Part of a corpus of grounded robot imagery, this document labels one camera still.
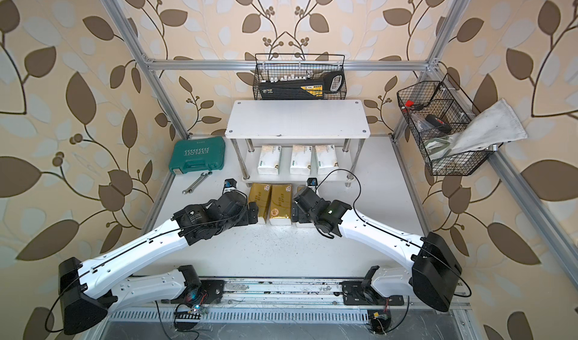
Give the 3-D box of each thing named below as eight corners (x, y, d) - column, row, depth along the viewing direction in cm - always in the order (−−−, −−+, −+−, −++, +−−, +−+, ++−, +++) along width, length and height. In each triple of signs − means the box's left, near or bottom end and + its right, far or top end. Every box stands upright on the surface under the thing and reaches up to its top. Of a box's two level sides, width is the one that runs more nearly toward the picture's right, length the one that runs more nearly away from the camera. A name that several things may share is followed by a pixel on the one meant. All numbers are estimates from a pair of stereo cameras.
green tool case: (171, 177, 106) (166, 171, 102) (177, 146, 119) (173, 139, 115) (225, 169, 109) (222, 162, 105) (225, 139, 122) (222, 132, 118)
